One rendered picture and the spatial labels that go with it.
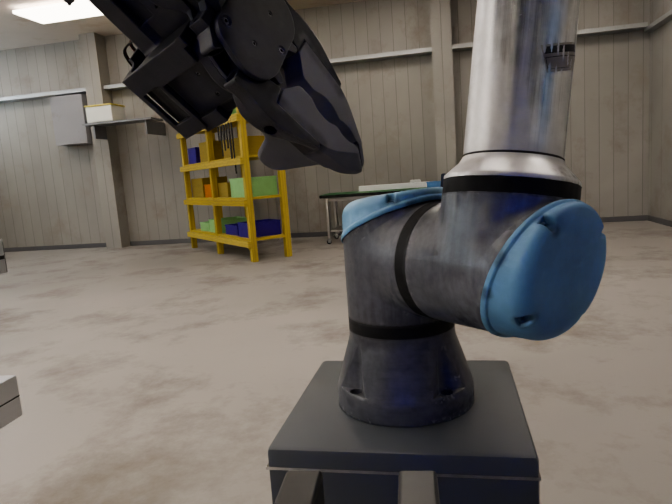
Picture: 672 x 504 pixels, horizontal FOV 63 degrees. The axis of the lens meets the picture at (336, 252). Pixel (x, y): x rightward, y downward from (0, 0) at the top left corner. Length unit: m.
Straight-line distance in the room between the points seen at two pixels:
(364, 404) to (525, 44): 0.37
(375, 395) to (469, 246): 0.20
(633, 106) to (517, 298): 9.06
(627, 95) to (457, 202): 9.01
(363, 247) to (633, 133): 8.96
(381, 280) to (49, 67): 11.17
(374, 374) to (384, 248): 0.13
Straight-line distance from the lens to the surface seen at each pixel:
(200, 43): 0.33
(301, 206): 9.38
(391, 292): 0.54
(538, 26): 0.50
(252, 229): 7.01
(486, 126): 0.48
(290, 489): 0.28
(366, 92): 9.21
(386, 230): 0.54
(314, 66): 0.38
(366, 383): 0.58
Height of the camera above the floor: 1.04
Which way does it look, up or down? 8 degrees down
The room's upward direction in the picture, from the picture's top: 4 degrees counter-clockwise
